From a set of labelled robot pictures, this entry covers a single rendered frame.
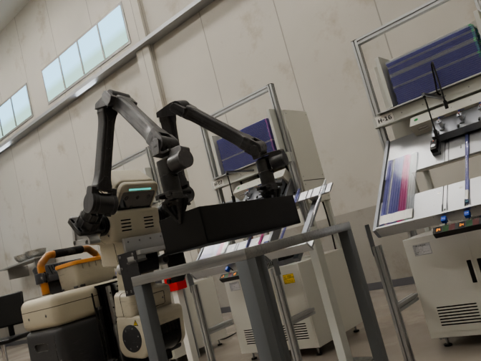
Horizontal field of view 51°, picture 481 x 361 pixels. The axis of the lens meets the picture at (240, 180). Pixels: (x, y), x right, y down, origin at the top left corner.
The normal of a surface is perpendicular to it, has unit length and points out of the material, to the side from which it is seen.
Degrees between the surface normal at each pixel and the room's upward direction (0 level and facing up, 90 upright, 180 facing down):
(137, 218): 98
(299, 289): 90
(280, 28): 90
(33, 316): 90
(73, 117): 90
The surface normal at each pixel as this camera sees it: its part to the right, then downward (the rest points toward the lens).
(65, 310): 0.78, -0.28
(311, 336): -0.64, 0.06
